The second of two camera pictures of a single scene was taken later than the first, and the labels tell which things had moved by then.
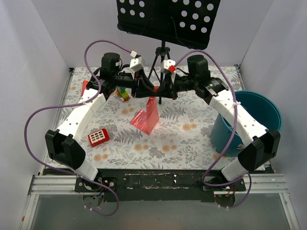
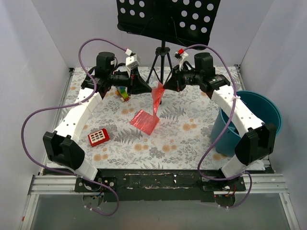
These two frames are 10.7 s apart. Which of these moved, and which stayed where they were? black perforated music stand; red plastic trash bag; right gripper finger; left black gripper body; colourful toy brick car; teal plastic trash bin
Moved: right gripper finger; red plastic trash bag
Stayed: teal plastic trash bin; colourful toy brick car; left black gripper body; black perforated music stand
